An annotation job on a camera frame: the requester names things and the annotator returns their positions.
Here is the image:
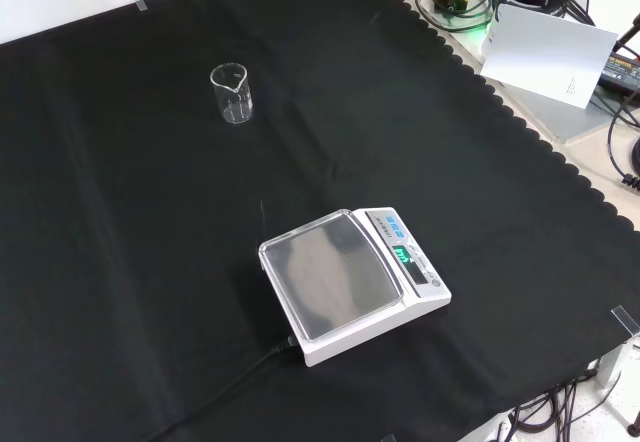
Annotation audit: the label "clear glass beaker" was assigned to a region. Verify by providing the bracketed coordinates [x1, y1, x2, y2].
[209, 62, 256, 125]

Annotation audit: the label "white electronic balance steel pan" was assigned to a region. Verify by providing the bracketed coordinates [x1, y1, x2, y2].
[257, 206, 453, 369]

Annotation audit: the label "black bench cloth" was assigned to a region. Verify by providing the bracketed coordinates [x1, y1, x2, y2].
[0, 0, 640, 442]

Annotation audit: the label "clear tape piece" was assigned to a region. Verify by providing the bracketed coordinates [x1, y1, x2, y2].
[610, 305, 640, 338]

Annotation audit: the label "black power adapter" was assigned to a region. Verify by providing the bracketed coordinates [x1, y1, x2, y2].
[598, 48, 640, 95]

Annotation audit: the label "white bench leg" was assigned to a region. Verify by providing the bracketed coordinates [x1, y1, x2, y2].
[596, 340, 627, 389]

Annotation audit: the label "black balance power cable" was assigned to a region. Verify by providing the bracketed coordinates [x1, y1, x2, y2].
[143, 335, 297, 442]

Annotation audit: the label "grey metal base plate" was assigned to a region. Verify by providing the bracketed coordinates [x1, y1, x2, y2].
[492, 77, 640, 146]

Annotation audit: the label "black cable with plug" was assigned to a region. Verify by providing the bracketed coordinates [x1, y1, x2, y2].
[606, 105, 640, 187]

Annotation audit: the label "black cable bundle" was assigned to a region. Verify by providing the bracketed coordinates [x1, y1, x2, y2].
[508, 356, 640, 437]

